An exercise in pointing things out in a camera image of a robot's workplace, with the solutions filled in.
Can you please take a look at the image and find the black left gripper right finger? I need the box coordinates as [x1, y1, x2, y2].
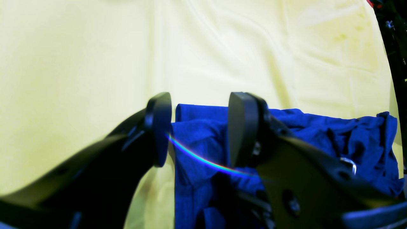
[228, 92, 406, 229]

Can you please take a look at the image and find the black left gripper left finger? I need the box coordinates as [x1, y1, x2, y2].
[0, 92, 172, 229]

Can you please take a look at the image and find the blue long-sleeve shirt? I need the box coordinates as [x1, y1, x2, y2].
[173, 104, 404, 229]

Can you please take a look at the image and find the yellow table cloth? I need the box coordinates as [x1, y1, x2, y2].
[1, 0, 399, 229]

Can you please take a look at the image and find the red clamp bottom left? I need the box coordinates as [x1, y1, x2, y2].
[367, 0, 383, 9]

